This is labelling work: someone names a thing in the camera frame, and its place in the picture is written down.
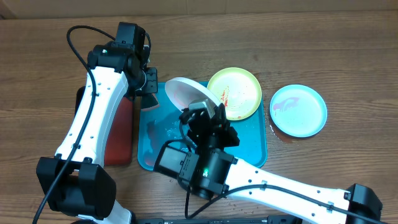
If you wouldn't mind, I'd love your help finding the white plate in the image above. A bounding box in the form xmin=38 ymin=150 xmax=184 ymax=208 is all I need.
xmin=165 ymin=77 xmax=221 ymax=111

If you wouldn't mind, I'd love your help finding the yellow-green plate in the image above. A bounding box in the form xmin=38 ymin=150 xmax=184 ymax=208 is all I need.
xmin=207 ymin=67 xmax=262 ymax=121

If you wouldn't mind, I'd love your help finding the light blue plate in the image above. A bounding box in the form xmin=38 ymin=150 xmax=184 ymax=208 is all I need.
xmin=269 ymin=84 xmax=328 ymax=138

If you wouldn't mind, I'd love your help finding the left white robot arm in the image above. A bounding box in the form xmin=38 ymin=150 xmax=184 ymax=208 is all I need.
xmin=33 ymin=42 xmax=157 ymax=223

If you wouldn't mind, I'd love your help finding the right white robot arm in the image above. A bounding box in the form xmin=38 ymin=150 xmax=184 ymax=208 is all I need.
xmin=154 ymin=100 xmax=381 ymax=223

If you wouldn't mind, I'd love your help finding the teal plastic tray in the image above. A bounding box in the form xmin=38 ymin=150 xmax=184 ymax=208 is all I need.
xmin=137 ymin=83 xmax=267 ymax=171

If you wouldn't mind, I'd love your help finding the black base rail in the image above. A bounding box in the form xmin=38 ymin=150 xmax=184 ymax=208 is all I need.
xmin=132 ymin=215 xmax=302 ymax=224

